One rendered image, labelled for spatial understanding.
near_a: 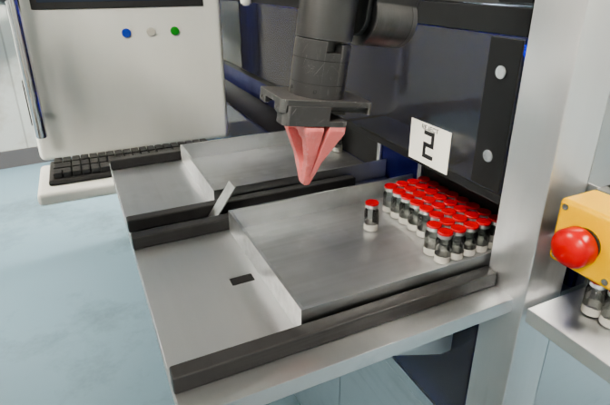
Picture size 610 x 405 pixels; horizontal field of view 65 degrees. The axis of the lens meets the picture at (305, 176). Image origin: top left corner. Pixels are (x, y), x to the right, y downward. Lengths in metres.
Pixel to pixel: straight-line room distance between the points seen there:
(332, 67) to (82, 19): 0.93
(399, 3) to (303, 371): 0.38
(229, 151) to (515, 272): 0.66
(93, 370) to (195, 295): 1.31
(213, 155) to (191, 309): 0.52
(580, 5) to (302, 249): 0.44
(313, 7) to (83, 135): 0.99
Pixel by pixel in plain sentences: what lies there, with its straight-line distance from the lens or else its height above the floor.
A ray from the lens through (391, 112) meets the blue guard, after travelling 0.77.
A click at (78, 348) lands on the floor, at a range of 2.02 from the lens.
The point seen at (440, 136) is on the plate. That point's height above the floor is 1.04.
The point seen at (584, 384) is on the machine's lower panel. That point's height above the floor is 0.68.
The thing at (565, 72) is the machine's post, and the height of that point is 1.15.
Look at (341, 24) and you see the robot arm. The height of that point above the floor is 1.20.
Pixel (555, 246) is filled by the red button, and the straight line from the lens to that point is 0.54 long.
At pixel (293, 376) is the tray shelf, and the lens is 0.51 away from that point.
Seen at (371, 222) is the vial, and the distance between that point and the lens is 0.73.
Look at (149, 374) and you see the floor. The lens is 1.83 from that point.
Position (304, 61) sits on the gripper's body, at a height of 1.16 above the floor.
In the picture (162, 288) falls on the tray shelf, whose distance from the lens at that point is 0.64.
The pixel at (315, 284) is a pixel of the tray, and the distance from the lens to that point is 0.62.
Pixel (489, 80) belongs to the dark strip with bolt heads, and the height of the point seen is 1.13.
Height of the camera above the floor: 1.24
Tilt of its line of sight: 22 degrees down
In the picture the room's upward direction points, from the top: straight up
